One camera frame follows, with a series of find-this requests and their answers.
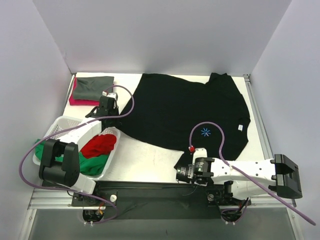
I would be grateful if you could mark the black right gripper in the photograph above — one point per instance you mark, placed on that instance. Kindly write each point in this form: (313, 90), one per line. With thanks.
(181, 172)

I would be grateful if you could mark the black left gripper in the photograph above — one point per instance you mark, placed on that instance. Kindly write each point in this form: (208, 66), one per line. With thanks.
(100, 111)

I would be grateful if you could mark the black t-shirt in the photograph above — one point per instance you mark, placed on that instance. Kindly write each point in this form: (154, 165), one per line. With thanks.
(173, 113)

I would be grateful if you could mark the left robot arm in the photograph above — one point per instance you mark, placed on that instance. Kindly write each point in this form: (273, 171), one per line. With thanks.
(67, 173)

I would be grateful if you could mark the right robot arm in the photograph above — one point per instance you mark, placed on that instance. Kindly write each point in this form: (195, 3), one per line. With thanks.
(279, 175)

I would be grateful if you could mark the folded grey t-shirt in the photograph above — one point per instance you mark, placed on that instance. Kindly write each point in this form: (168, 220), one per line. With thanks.
(91, 88)

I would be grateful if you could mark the folded magenta t-shirt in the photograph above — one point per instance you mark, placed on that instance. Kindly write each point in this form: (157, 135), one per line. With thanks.
(74, 102)

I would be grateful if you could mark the red t-shirt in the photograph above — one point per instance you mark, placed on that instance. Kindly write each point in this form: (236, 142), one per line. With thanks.
(99, 145)

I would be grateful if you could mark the green t-shirt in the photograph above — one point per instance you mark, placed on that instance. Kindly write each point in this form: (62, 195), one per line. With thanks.
(88, 166)

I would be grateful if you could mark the white plastic laundry basket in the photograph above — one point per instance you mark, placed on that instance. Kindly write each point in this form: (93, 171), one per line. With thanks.
(66, 122)

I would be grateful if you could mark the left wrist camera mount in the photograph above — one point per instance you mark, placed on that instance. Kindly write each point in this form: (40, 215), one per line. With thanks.
(113, 95)

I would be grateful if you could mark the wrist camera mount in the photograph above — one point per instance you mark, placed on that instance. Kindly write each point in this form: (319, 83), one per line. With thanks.
(197, 152)
(113, 95)

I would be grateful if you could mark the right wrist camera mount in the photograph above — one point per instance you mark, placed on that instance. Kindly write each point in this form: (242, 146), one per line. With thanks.
(197, 152)

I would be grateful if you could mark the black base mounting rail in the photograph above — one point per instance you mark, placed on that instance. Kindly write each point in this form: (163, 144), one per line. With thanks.
(161, 201)

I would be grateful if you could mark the aluminium frame rail right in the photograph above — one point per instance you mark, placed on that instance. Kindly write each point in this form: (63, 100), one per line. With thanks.
(261, 130)

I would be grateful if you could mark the aluminium frame rail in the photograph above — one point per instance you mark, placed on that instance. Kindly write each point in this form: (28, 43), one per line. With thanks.
(261, 130)
(49, 199)

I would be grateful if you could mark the aluminium frame rail front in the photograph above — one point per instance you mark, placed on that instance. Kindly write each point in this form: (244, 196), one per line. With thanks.
(49, 199)

